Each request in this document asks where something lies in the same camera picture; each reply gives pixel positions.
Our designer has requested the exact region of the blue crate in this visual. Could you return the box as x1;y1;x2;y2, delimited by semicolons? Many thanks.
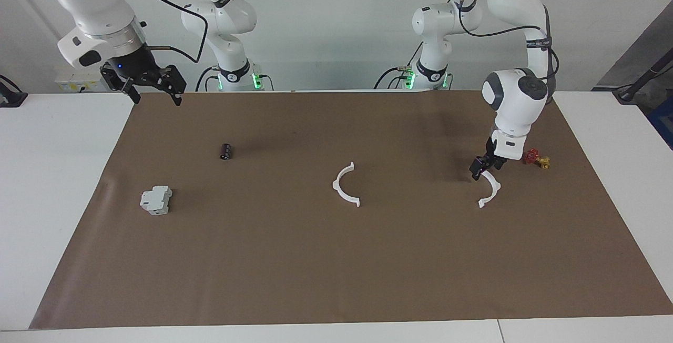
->
648;98;673;150

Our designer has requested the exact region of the red and brass valve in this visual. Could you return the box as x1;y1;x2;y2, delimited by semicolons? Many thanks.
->
523;148;551;170

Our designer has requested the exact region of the grey circuit breaker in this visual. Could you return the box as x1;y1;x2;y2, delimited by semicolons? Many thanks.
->
139;185;173;216

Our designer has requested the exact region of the black table clamp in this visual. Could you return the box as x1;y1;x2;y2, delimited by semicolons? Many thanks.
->
0;75;28;108

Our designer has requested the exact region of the white half-ring pipe clamp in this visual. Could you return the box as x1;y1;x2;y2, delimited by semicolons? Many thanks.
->
477;170;502;209
332;162;361;208

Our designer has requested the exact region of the brown paper table mat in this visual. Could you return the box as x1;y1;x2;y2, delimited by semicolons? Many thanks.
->
29;90;673;329

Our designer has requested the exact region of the black stand leg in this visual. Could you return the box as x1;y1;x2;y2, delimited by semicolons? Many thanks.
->
613;48;673;103

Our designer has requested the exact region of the white power strip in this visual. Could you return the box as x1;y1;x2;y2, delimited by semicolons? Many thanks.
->
54;66;114;93

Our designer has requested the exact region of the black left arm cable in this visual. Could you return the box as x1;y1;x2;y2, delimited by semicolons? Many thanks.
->
457;0;559;80

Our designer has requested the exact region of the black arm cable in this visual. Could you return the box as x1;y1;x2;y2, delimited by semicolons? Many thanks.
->
134;0;209;65
457;0;559;80

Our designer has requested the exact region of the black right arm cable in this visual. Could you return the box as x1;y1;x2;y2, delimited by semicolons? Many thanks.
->
134;0;209;65

